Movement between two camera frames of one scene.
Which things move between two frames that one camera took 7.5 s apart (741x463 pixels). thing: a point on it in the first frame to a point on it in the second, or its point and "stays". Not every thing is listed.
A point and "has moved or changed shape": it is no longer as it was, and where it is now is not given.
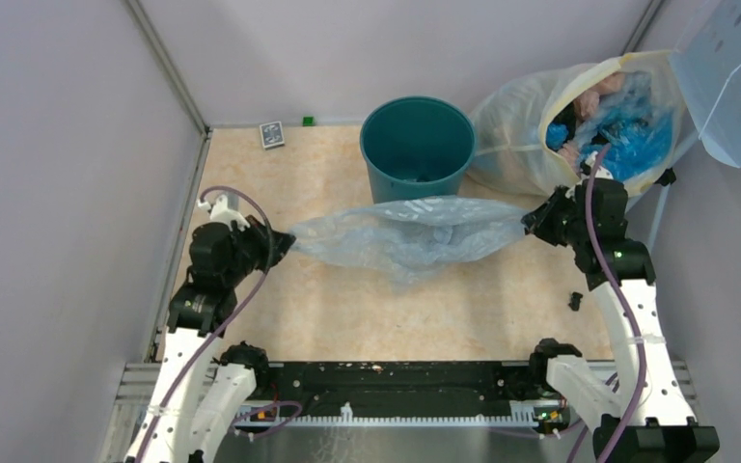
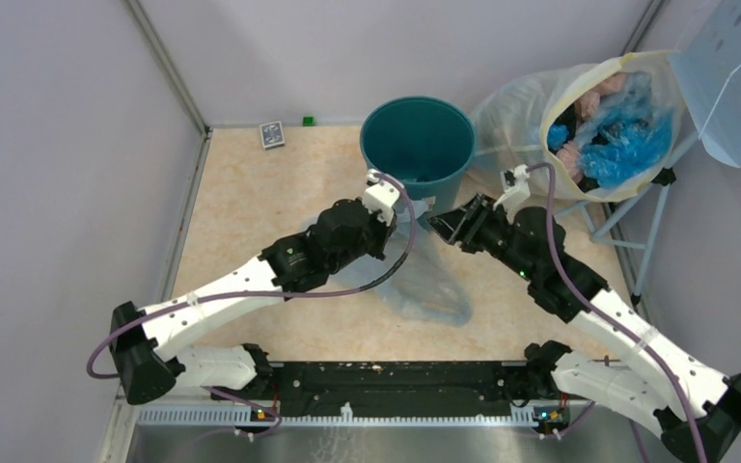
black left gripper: [259, 232] to [384, 231]
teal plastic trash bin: [416, 148] stays
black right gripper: [537, 221] to [464, 224]
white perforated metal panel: [727, 68] stays
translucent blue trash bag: [398, 241] has moved or changed shape
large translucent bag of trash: [534, 134] stays
